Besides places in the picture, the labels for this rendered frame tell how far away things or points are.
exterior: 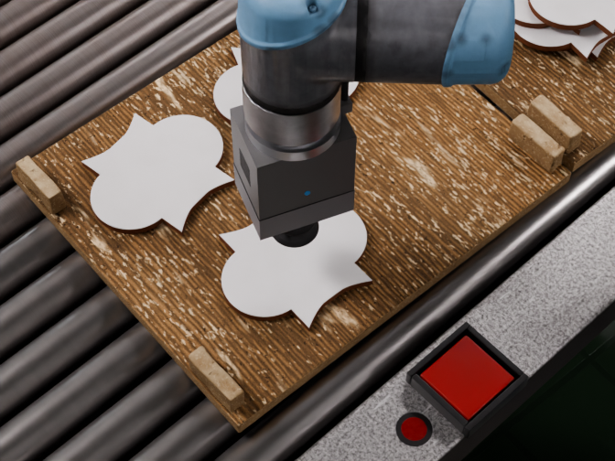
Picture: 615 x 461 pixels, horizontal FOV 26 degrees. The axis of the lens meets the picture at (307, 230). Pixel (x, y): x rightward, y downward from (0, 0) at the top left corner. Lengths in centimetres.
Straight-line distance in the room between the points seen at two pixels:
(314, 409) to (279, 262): 14
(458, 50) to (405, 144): 38
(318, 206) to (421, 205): 18
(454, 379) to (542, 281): 14
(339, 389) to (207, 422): 12
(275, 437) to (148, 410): 11
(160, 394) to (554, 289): 37
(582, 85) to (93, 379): 56
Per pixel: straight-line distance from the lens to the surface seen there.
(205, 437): 116
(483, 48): 93
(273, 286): 120
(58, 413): 119
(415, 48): 93
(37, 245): 128
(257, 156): 103
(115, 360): 120
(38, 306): 124
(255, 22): 92
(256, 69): 95
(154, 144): 129
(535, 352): 122
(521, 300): 124
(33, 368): 121
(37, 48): 143
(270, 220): 109
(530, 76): 137
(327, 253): 122
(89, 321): 122
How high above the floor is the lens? 198
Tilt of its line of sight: 57 degrees down
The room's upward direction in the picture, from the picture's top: straight up
